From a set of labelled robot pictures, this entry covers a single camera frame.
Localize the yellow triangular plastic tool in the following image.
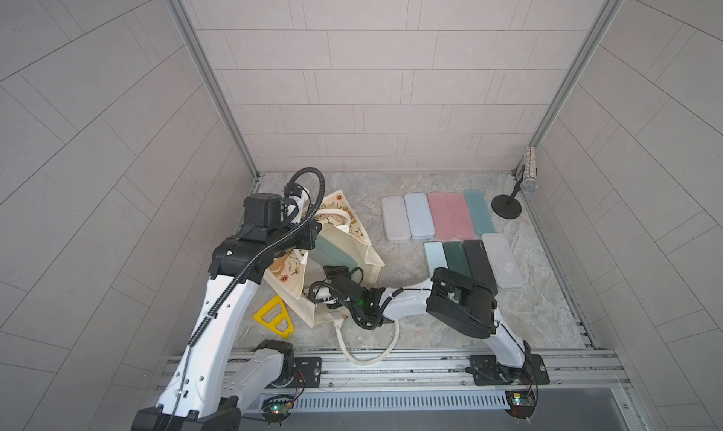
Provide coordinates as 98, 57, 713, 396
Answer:
253, 295, 295, 339

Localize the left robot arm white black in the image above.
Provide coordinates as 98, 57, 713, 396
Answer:
131, 218, 321, 430

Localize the floral canvas tote bag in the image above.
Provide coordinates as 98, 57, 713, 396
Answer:
264, 190, 399, 366

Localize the pale mint pencil case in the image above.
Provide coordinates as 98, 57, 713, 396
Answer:
404, 193, 435, 240

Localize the teal translucent case half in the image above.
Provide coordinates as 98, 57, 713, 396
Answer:
310, 236, 359, 269

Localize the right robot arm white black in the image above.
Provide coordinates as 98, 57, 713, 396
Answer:
307, 266, 550, 387

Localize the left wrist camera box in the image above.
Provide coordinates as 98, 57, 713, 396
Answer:
243, 193, 284, 228

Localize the teal translucent pencil case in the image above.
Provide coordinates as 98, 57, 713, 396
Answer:
463, 189, 495, 235

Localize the glitter microphone on stand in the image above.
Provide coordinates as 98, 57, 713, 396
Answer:
491, 147, 540, 220

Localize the left circuit board with wires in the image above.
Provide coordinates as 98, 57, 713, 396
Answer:
261, 394, 296, 425

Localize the aluminium mounting rail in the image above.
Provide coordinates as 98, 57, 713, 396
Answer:
281, 349, 632, 397

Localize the dark grey pencil case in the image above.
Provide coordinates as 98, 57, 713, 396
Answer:
462, 240, 498, 297

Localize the right circuit board with wires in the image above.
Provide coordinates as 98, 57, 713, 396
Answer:
505, 391, 538, 420

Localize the white glossy tin pencil case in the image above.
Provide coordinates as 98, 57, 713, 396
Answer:
381, 197, 412, 244

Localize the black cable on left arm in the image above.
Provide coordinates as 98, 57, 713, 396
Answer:
163, 166, 327, 426

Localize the dark green pencil case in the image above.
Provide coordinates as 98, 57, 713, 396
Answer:
442, 242, 472, 278

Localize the pale mint case lid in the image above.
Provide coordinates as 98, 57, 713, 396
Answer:
424, 242, 448, 278

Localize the circuit board with wires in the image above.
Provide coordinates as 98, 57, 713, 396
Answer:
261, 394, 296, 425
505, 391, 538, 420

